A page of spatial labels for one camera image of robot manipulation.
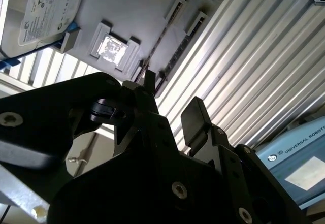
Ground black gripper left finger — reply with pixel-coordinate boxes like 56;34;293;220
0;70;195;211

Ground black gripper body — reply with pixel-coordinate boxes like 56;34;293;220
48;142;229;224

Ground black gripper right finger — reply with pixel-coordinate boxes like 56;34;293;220
180;96;305;224

